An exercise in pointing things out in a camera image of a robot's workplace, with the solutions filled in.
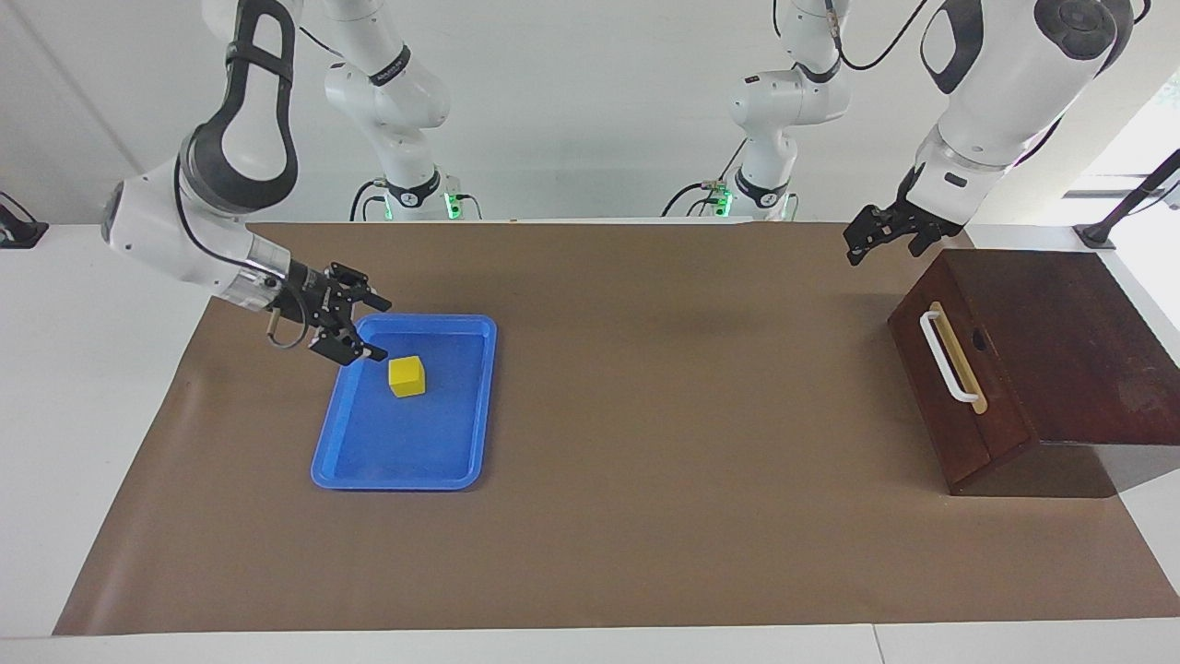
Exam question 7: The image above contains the yellow cube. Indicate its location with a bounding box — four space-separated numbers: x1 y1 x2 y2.
387 355 428 399

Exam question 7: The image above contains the white drawer handle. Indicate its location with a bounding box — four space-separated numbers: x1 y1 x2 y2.
919 302 989 416

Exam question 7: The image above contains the dark wooden drawer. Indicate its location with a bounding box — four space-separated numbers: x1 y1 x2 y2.
888 254 1041 488

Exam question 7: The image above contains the dark wooden drawer cabinet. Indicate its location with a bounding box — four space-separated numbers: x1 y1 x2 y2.
888 249 1180 499

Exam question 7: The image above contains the blue plastic tray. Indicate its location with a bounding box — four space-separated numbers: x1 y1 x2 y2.
311 314 499 491

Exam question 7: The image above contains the black clamp stand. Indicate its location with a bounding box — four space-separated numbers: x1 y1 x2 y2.
1074 148 1180 250

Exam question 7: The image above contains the brown table mat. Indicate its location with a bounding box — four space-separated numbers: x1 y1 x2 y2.
53 219 1180 637

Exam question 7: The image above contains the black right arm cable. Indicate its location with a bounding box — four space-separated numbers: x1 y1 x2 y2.
173 157 311 352

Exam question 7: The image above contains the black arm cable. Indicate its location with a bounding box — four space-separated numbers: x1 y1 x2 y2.
173 157 311 352
825 0 934 73

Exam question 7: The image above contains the black right base cable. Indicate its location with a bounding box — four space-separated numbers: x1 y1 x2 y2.
349 179 390 222

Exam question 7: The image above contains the black base cable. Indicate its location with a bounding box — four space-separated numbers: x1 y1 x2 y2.
349 179 390 222
661 138 749 219

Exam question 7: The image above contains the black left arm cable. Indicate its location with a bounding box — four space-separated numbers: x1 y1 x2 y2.
825 0 934 73

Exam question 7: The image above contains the black left base cable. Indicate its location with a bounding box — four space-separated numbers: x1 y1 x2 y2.
661 138 749 219

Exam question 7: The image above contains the black table mount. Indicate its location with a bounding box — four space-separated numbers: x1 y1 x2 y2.
0 191 49 250

